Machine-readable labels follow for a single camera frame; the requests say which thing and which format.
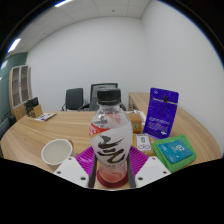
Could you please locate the brown box with black items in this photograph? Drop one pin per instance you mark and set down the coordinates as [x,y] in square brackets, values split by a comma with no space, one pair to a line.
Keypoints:
[33,108]

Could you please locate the flat round red coaster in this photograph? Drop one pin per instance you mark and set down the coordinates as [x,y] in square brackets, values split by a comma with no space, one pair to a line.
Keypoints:
[101,182]

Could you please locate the clear bottle with pink drink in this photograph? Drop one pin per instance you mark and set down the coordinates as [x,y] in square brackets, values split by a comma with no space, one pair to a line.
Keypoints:
[110,140]

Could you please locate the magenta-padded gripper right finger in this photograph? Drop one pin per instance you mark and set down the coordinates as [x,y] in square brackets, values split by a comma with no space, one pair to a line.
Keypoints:
[151,171]

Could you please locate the small yellow white box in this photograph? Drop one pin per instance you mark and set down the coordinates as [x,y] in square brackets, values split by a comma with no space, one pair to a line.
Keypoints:
[144,142]

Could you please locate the teal flat packet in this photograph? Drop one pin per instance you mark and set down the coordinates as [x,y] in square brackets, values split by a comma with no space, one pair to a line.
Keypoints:
[175,150]

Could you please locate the purple standing package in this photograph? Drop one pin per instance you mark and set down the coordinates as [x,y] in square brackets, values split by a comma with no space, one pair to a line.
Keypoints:
[161,113]

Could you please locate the green folded cloth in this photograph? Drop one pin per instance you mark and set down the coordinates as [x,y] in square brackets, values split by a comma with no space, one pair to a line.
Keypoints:
[181,165]

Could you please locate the green and white leaflet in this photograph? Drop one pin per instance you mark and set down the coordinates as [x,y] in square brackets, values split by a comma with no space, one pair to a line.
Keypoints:
[45,117]

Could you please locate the grey mesh office chair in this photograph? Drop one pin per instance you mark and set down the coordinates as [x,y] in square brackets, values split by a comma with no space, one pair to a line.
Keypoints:
[94,91]

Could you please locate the wooden glass-door cabinet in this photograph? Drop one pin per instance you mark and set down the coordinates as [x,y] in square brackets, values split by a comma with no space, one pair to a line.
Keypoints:
[20,91]

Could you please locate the black armchair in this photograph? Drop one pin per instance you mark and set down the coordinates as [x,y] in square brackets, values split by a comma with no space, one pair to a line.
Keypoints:
[11,120]

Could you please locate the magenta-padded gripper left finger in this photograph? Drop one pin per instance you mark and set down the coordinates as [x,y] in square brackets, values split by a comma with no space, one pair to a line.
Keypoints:
[68,171]

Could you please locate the orange cardboard box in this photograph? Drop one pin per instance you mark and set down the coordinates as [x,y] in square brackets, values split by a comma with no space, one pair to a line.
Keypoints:
[136,124]

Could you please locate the white paper cup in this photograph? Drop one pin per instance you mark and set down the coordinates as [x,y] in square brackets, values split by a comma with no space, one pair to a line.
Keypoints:
[56,151]

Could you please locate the black office chair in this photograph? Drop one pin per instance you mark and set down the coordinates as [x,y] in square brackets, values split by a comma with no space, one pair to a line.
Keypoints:
[74,98]

